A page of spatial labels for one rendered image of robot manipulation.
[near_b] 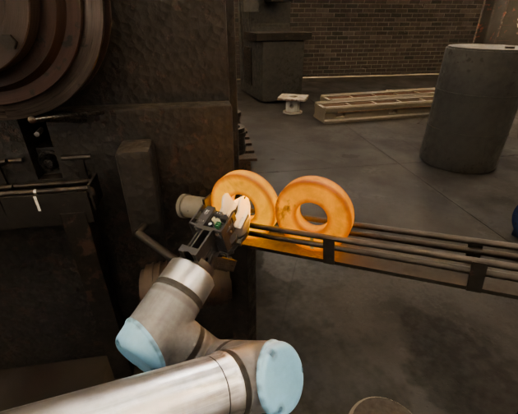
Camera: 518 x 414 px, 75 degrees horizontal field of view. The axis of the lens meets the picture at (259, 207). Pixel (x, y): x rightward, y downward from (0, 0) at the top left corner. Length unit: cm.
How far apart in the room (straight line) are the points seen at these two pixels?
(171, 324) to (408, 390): 96
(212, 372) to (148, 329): 14
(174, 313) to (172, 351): 6
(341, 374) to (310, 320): 25
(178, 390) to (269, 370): 12
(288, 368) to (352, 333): 96
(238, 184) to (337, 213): 21
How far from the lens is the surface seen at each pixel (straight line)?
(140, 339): 55
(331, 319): 147
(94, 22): 81
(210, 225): 63
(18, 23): 76
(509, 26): 453
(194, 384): 44
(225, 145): 94
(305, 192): 66
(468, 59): 292
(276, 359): 48
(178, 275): 58
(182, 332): 57
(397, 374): 138
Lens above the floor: 107
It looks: 29 degrees down
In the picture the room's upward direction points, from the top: straight up
